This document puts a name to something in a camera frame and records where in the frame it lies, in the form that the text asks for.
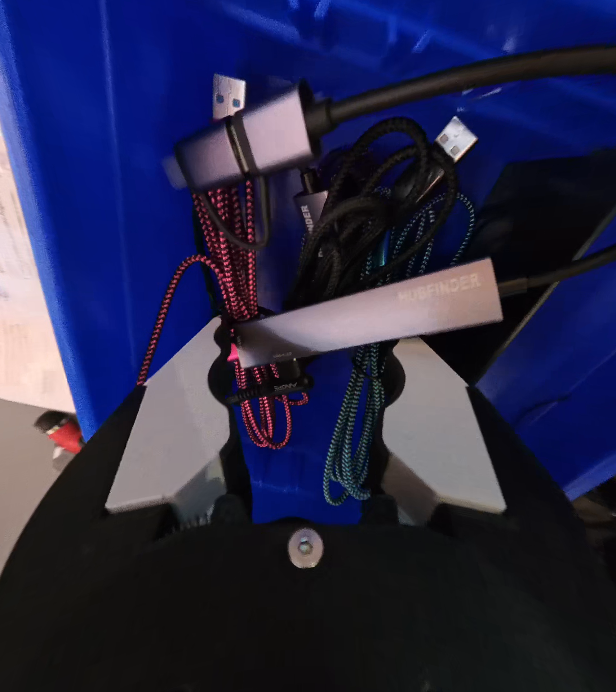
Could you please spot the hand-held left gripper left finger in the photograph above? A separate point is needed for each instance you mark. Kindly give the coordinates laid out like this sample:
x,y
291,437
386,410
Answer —
x,y
172,432

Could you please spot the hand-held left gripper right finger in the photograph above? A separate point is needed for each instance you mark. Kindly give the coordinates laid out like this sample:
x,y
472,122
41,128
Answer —
x,y
437,432

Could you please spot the blue plastic bin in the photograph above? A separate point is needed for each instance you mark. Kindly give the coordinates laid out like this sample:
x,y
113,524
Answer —
x,y
97,162

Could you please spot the red tool with grey caps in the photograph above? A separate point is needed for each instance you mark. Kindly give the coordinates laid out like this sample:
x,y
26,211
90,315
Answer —
x,y
64,432

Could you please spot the printed paper leaflet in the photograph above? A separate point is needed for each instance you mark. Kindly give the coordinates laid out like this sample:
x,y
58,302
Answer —
x,y
5,270

